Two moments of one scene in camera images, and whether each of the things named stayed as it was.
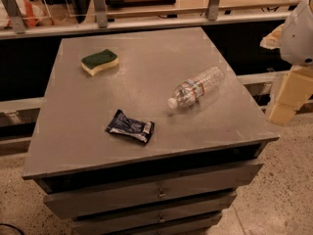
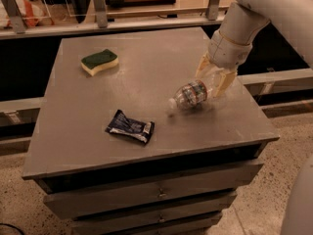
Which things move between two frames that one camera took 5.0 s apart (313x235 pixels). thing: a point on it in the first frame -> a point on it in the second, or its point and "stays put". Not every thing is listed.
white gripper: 298,38 -> 227,54
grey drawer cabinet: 146,133 stays put
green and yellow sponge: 93,63 stays put
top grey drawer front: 77,204 stays put
